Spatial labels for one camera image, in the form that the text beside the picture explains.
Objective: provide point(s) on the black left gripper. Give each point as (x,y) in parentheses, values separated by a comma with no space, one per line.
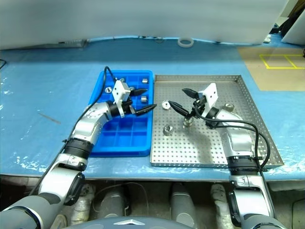
(128,106)

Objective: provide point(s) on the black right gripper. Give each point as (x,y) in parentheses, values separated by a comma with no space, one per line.
(199,106)

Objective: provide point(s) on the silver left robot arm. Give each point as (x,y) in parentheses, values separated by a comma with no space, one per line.
(83,126)

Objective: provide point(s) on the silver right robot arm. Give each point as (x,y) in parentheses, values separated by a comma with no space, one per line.
(238,140)

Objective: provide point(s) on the blue compartment tray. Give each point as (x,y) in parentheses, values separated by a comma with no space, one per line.
(126,140)

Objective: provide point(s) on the perforated metal tray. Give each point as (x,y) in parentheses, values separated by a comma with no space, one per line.
(181,148)

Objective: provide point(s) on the white tape roll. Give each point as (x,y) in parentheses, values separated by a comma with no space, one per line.
(179,42)

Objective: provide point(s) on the white foam backdrop board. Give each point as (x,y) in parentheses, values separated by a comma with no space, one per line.
(143,16)

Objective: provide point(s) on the brown cardboard sheet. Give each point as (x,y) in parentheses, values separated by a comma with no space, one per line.
(274,78)

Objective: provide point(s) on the blue plastic table cover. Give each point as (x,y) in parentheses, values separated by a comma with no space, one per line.
(47,83)

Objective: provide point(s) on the grey rounded robot leg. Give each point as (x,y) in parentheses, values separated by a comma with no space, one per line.
(181,202)
(114,202)

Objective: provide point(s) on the white wrapped stand foot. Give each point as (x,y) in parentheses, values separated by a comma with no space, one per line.
(83,200)
(219,198)

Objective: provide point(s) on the grey robot torso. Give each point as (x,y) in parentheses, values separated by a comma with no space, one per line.
(131,223)

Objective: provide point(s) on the white leaning board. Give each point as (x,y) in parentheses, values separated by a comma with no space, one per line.
(294,31)

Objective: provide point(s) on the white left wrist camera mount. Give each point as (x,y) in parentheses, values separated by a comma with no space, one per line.
(119,91)

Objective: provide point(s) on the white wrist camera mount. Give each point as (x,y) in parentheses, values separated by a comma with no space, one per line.
(119,91)
(212,95)

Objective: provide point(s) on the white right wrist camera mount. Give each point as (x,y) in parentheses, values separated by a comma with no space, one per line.
(212,95)

